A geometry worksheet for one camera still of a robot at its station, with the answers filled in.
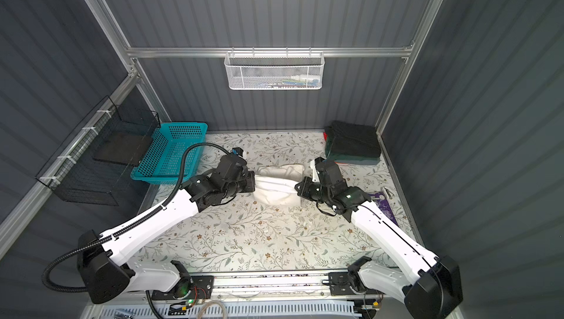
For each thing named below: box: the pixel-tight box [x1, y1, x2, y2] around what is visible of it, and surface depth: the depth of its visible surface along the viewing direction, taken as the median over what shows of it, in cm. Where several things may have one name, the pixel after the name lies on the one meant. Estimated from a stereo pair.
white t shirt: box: [252, 163, 305, 207], surface depth 84 cm
